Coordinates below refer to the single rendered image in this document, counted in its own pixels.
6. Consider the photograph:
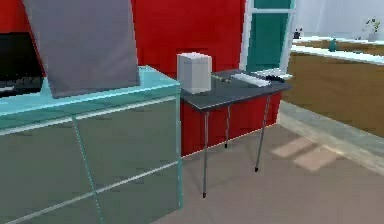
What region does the dark grey side table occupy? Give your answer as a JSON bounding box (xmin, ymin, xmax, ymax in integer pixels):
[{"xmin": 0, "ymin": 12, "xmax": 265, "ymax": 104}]
[{"xmin": 180, "ymin": 68, "xmax": 293, "ymax": 199}]

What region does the teal chest of drawers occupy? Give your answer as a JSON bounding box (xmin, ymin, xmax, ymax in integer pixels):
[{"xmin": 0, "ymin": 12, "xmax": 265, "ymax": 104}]
[{"xmin": 0, "ymin": 65, "xmax": 184, "ymax": 224}]

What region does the grey leaning panel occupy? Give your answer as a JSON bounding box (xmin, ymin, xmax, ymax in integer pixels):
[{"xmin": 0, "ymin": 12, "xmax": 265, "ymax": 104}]
[{"xmin": 21, "ymin": 0, "xmax": 141, "ymax": 99}]

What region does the brown kitchen counter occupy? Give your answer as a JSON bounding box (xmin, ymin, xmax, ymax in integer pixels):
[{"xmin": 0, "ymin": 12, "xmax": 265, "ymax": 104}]
[{"xmin": 281, "ymin": 35, "xmax": 384, "ymax": 138}]

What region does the black television set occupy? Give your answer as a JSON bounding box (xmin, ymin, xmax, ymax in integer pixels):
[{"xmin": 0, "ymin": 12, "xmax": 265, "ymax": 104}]
[{"xmin": 0, "ymin": 31, "xmax": 45, "ymax": 99}]

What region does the house plant in white pot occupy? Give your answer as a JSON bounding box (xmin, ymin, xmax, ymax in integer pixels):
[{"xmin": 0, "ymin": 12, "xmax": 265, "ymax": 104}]
[{"xmin": 364, "ymin": 17, "xmax": 382, "ymax": 43}]

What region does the white knife with black handle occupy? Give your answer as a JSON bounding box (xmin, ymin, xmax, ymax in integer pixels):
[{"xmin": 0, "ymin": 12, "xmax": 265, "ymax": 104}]
[{"xmin": 231, "ymin": 72, "xmax": 286, "ymax": 88}]

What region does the teal window with white frame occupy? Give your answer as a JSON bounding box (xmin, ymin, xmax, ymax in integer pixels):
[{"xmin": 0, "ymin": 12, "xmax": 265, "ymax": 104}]
[{"xmin": 239, "ymin": 0, "xmax": 298, "ymax": 80}]

